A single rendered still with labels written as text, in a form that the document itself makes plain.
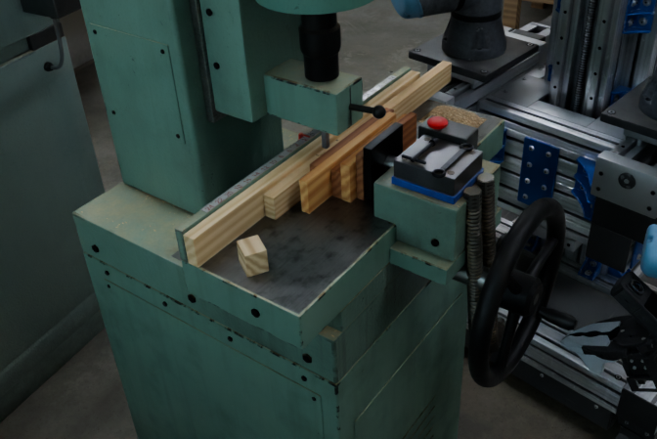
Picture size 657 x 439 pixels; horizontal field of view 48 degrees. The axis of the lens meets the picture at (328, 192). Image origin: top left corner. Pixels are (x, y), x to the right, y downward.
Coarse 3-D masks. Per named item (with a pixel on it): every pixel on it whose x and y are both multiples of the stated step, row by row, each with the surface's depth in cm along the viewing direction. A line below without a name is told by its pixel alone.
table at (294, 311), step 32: (416, 128) 131; (480, 128) 130; (256, 224) 110; (288, 224) 109; (320, 224) 109; (352, 224) 108; (384, 224) 108; (224, 256) 104; (288, 256) 103; (320, 256) 103; (352, 256) 102; (384, 256) 108; (416, 256) 106; (192, 288) 106; (224, 288) 100; (256, 288) 98; (288, 288) 97; (320, 288) 97; (352, 288) 103; (256, 320) 99; (288, 320) 95; (320, 320) 98
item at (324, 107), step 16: (288, 64) 115; (272, 80) 112; (288, 80) 110; (304, 80) 110; (336, 80) 110; (352, 80) 109; (272, 96) 114; (288, 96) 112; (304, 96) 110; (320, 96) 108; (336, 96) 106; (352, 96) 110; (272, 112) 116; (288, 112) 113; (304, 112) 111; (320, 112) 109; (336, 112) 108; (352, 112) 111; (320, 128) 111; (336, 128) 109
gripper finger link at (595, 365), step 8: (568, 336) 113; (576, 336) 112; (584, 336) 111; (600, 336) 109; (568, 344) 112; (576, 344) 110; (584, 344) 109; (592, 344) 108; (600, 344) 107; (608, 344) 107; (576, 352) 111; (584, 360) 112; (592, 360) 110; (600, 360) 110; (592, 368) 111; (600, 368) 110
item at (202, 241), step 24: (408, 72) 138; (384, 96) 131; (360, 120) 126; (312, 144) 118; (288, 168) 113; (264, 192) 109; (216, 216) 103; (240, 216) 106; (192, 240) 99; (216, 240) 103; (192, 264) 102
